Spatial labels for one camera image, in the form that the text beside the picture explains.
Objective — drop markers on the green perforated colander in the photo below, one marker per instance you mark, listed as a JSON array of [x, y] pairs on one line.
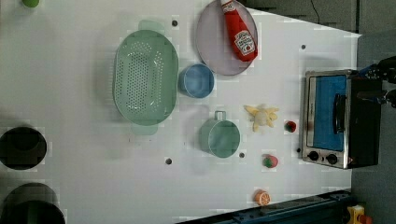
[[145, 77]]

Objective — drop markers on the black round container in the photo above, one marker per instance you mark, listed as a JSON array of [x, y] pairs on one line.
[[22, 148], [32, 203]]

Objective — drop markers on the small red green toy fruit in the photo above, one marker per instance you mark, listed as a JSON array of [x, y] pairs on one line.
[[290, 126]]

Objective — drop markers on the silver black toaster oven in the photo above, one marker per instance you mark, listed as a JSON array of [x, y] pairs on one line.
[[341, 126]]

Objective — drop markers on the blue metal frame rail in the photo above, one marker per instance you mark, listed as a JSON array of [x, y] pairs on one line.
[[326, 208]]

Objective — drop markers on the green object at corner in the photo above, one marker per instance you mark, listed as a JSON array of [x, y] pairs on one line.
[[31, 3]]

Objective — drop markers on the black round container lower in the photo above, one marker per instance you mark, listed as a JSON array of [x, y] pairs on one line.
[[32, 203]]

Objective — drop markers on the toy strawberry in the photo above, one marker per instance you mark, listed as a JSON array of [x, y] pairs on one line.
[[270, 161]]

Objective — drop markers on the red ketchup bottle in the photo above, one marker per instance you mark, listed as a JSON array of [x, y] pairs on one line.
[[241, 39]]

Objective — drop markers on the green plastic mug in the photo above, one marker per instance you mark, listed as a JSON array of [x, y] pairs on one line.
[[219, 136]]

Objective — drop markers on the blue plastic cup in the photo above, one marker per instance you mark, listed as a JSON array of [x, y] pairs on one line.
[[196, 81]]

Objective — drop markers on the grey round plate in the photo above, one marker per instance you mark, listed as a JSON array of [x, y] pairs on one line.
[[213, 43]]

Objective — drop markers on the peeled toy banana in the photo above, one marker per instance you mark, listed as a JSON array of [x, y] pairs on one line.
[[262, 116]]

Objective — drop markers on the toy orange slice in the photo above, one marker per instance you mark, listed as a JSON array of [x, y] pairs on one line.
[[261, 197]]

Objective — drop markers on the black round container upper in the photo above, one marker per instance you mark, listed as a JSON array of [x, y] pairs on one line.
[[22, 148]]

